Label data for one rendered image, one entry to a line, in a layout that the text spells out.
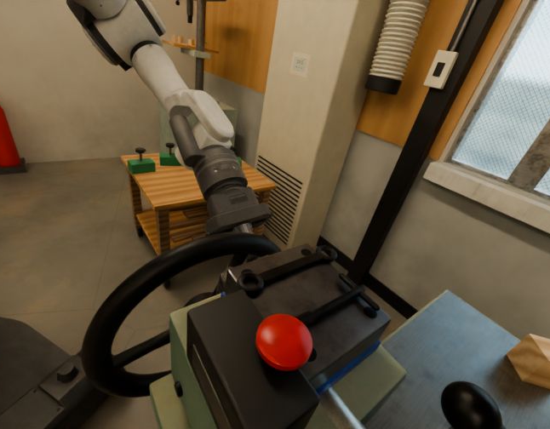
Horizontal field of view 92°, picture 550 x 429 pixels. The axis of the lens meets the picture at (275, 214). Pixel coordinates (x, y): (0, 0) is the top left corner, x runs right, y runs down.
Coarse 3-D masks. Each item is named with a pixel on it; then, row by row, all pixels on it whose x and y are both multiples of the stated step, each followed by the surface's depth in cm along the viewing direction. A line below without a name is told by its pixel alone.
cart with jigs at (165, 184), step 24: (168, 144) 139; (144, 168) 129; (168, 168) 140; (144, 192) 117; (168, 192) 119; (192, 192) 123; (264, 192) 146; (144, 216) 158; (168, 216) 117; (192, 216) 164; (168, 240) 123
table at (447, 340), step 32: (416, 320) 33; (448, 320) 33; (480, 320) 34; (416, 352) 29; (448, 352) 29; (480, 352) 30; (160, 384) 24; (416, 384) 26; (448, 384) 26; (480, 384) 27; (512, 384) 28; (160, 416) 22; (384, 416) 23; (416, 416) 23; (512, 416) 25; (544, 416) 25
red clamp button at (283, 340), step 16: (272, 320) 14; (288, 320) 15; (256, 336) 14; (272, 336) 14; (288, 336) 14; (304, 336) 14; (272, 352) 13; (288, 352) 13; (304, 352) 13; (288, 368) 13
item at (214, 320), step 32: (288, 256) 23; (288, 288) 20; (320, 288) 20; (192, 320) 15; (224, 320) 16; (256, 320) 16; (320, 320) 18; (352, 320) 18; (384, 320) 19; (192, 352) 16; (224, 352) 14; (256, 352) 14; (320, 352) 16; (352, 352) 17; (224, 384) 13; (256, 384) 13; (288, 384) 13; (320, 384) 16; (224, 416) 13; (256, 416) 12; (288, 416) 12
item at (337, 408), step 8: (328, 392) 18; (336, 392) 18; (320, 400) 17; (328, 400) 17; (336, 400) 17; (328, 408) 17; (336, 408) 17; (344, 408) 17; (336, 416) 17; (344, 416) 17; (352, 416) 17; (336, 424) 16; (344, 424) 16; (352, 424) 16; (360, 424) 17
